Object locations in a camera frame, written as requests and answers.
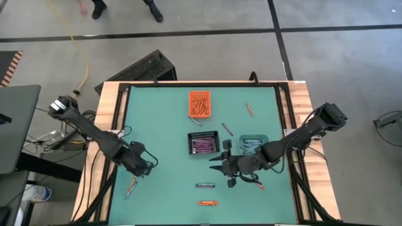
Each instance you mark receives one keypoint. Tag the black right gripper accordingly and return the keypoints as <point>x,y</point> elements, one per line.
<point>238,164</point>

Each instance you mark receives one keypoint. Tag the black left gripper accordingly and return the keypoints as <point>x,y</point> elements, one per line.
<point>136,158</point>

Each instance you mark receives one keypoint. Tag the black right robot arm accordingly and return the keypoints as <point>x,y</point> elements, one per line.
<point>298,138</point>

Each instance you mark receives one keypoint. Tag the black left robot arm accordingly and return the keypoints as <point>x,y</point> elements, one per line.
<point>94,132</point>

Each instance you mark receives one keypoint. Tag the black mesh basket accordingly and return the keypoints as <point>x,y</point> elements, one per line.
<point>203,133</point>

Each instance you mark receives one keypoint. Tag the teal plastic bin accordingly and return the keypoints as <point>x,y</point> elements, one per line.
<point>243,138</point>

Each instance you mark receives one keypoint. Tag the green table mat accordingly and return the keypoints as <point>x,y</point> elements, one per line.
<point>169,194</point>

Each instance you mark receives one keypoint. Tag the orange plastic basket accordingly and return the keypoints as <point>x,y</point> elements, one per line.
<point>199,93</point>

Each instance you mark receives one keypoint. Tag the black power strip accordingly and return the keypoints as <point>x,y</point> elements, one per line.
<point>64,142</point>

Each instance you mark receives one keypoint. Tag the black desk leg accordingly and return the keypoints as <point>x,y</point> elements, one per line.
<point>47,168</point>

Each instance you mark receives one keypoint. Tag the black keyboard-like crate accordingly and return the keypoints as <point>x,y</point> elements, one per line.
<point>141,67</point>

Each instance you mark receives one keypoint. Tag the clear plastic water bottle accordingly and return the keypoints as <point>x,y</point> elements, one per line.
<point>37,193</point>

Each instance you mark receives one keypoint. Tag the grey side desk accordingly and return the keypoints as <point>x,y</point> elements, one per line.
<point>19,125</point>

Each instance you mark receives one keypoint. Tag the person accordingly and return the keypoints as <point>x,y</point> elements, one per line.
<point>97,9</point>

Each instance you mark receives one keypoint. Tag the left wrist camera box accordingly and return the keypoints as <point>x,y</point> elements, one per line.
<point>147,168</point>

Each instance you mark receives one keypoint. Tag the black table frame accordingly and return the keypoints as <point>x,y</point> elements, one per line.
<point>204,84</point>

